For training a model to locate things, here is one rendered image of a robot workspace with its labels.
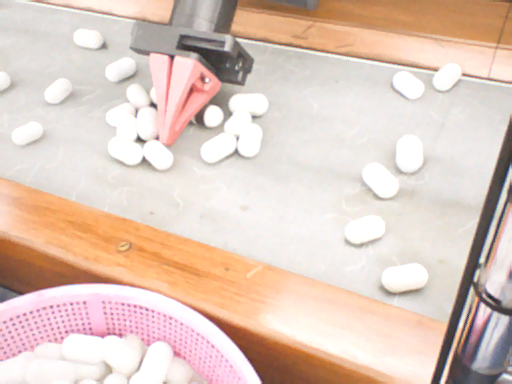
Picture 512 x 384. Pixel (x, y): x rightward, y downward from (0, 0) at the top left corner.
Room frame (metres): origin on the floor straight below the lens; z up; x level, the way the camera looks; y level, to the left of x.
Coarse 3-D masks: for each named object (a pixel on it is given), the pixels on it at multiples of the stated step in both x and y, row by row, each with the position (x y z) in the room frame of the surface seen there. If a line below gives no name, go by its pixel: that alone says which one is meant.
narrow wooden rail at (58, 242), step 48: (0, 192) 0.37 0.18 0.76; (0, 240) 0.33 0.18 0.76; (48, 240) 0.31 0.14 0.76; (96, 240) 0.31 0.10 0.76; (144, 240) 0.30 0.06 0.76; (192, 240) 0.29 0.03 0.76; (48, 288) 0.31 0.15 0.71; (144, 288) 0.26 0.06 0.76; (192, 288) 0.25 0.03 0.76; (240, 288) 0.24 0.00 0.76; (288, 288) 0.24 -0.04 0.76; (336, 288) 0.23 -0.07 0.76; (240, 336) 0.22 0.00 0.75; (288, 336) 0.20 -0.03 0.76; (336, 336) 0.20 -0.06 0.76; (384, 336) 0.19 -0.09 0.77; (432, 336) 0.19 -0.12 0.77
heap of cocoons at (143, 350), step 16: (80, 336) 0.24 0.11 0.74; (112, 336) 0.24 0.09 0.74; (128, 336) 0.24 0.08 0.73; (32, 352) 0.24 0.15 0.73; (48, 352) 0.23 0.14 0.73; (64, 352) 0.23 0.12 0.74; (80, 352) 0.22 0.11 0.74; (96, 352) 0.22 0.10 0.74; (112, 352) 0.22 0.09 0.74; (128, 352) 0.22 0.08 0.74; (144, 352) 0.23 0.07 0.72; (160, 352) 0.22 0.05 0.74; (0, 368) 0.22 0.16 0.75; (16, 368) 0.22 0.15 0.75; (32, 368) 0.22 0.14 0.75; (48, 368) 0.22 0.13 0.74; (64, 368) 0.22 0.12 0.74; (80, 368) 0.22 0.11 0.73; (96, 368) 0.22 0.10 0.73; (112, 368) 0.22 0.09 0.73; (128, 368) 0.21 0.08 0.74; (144, 368) 0.21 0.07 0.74; (160, 368) 0.21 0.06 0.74; (176, 368) 0.21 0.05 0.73
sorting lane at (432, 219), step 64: (0, 0) 0.79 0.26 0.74; (0, 64) 0.62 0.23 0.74; (64, 64) 0.60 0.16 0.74; (256, 64) 0.55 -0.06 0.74; (320, 64) 0.53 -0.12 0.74; (384, 64) 0.51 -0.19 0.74; (0, 128) 0.50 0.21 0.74; (64, 128) 0.48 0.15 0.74; (192, 128) 0.46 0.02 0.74; (320, 128) 0.43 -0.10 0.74; (384, 128) 0.42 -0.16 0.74; (448, 128) 0.40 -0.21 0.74; (64, 192) 0.39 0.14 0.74; (128, 192) 0.38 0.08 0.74; (192, 192) 0.37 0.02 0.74; (256, 192) 0.36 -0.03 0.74; (320, 192) 0.35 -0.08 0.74; (448, 192) 0.33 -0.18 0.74; (256, 256) 0.29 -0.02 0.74; (320, 256) 0.28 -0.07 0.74; (384, 256) 0.27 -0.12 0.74; (448, 256) 0.26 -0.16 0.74; (448, 320) 0.21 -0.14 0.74
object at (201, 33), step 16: (176, 0) 0.51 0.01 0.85; (192, 0) 0.49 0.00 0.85; (208, 0) 0.49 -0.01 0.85; (224, 0) 0.49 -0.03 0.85; (176, 16) 0.49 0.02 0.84; (192, 16) 0.48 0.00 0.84; (208, 16) 0.48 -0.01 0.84; (224, 16) 0.49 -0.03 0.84; (176, 32) 0.47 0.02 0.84; (192, 32) 0.46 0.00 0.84; (208, 32) 0.46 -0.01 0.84; (224, 32) 0.48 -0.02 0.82; (192, 48) 0.47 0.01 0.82; (208, 48) 0.45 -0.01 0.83; (224, 48) 0.44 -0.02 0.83; (240, 48) 0.46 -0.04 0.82
